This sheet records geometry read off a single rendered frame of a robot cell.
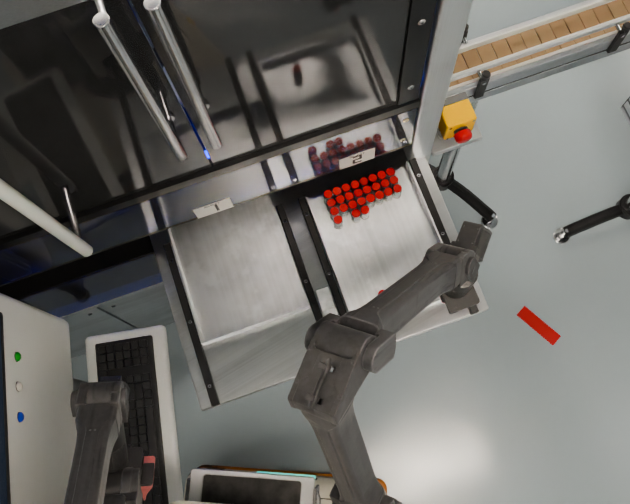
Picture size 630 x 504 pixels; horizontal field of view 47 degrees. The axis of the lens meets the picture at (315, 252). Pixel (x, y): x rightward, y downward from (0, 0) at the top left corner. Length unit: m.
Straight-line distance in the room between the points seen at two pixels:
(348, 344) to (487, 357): 1.65
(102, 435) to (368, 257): 0.80
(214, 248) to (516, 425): 1.31
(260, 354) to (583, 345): 1.35
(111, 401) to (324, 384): 0.39
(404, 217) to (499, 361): 0.99
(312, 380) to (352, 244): 0.78
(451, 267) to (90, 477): 0.65
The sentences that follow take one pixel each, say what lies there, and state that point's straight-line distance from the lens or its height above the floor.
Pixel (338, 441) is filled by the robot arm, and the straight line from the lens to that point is 1.03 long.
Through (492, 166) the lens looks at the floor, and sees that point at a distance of 2.77.
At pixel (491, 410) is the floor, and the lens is 2.58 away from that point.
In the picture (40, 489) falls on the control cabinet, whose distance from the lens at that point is 1.63.
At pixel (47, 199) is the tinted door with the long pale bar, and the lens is 1.40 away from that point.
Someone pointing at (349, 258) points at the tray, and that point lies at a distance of 1.70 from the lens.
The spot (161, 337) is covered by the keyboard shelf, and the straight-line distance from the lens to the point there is 1.80.
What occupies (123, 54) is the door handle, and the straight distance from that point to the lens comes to 0.93.
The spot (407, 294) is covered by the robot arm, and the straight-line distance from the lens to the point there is 1.11.
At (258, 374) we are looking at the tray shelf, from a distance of 1.67.
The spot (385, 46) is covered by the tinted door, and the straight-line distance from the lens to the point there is 1.26.
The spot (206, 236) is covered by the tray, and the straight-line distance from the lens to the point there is 1.75.
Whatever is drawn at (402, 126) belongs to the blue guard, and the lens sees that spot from 1.56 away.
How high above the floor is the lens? 2.53
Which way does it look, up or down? 75 degrees down
